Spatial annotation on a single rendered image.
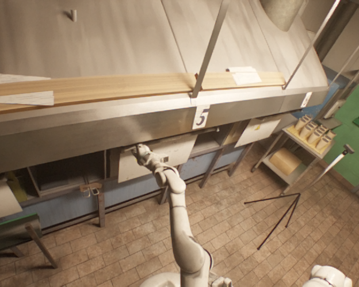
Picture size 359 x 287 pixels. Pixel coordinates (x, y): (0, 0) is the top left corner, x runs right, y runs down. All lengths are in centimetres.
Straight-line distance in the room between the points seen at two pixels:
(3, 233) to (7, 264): 71
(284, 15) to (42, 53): 183
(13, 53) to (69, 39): 21
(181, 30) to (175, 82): 38
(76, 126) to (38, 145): 15
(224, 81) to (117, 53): 58
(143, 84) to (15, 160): 57
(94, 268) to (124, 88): 176
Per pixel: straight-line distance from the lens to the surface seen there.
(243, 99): 132
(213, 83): 113
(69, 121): 82
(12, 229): 174
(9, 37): 99
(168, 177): 79
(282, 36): 212
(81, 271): 223
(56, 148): 86
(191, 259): 64
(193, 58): 118
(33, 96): 81
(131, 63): 98
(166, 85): 95
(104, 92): 83
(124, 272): 221
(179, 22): 130
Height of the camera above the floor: 215
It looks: 43 degrees down
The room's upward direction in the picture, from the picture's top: 17 degrees clockwise
